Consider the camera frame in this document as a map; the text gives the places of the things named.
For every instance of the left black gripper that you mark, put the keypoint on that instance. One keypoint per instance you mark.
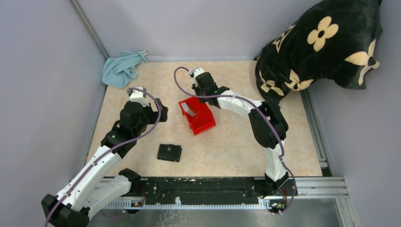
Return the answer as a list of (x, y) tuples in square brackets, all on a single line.
[(154, 114)]

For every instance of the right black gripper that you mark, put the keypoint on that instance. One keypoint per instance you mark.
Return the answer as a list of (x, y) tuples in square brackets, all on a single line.
[(196, 88)]

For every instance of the red plastic bin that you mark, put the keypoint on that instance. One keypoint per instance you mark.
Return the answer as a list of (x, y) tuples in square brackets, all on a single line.
[(204, 118)]

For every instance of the black leather card holder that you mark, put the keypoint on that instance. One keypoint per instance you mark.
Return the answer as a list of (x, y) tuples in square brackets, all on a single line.
[(169, 152)]

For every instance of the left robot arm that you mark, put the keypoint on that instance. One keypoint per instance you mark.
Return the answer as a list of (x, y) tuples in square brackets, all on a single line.
[(94, 169)]

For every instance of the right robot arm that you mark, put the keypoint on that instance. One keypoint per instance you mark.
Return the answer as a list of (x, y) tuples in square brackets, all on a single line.
[(267, 123)]

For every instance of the stack of credit cards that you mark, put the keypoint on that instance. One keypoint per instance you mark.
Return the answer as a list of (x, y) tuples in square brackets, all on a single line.
[(188, 110)]

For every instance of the light blue cloth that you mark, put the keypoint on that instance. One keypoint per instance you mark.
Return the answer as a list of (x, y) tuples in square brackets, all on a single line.
[(118, 72)]

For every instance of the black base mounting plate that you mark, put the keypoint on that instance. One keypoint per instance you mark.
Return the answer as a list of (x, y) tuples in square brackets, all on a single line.
[(209, 190)]

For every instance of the black floral blanket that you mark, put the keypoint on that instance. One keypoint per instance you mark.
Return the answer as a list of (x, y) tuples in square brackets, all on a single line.
[(334, 39)]

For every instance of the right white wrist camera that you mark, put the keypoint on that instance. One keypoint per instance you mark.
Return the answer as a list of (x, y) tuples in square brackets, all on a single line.
[(196, 72)]

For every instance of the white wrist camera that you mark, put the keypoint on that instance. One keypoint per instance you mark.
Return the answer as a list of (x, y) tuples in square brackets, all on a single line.
[(136, 95), (196, 72)]

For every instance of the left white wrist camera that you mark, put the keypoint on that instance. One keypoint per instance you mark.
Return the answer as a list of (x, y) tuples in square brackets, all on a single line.
[(136, 95)]

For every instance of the aluminium front rail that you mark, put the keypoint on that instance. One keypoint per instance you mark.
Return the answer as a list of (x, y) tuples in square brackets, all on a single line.
[(307, 187)]

